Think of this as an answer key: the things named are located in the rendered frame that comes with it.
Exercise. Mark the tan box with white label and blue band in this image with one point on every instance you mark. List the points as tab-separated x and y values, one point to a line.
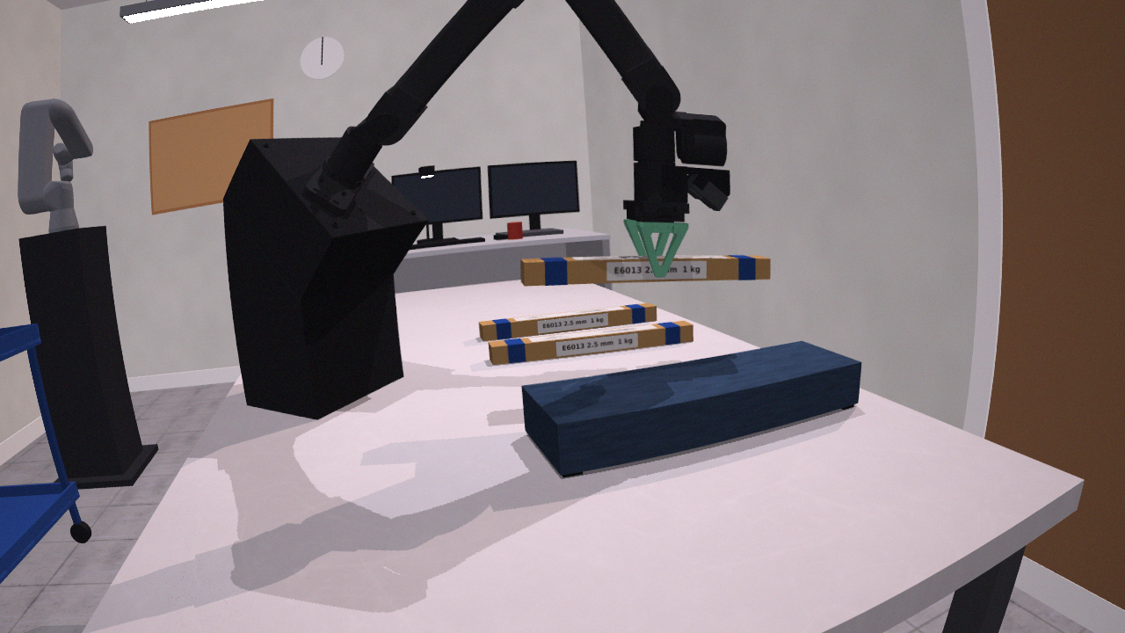
595	270

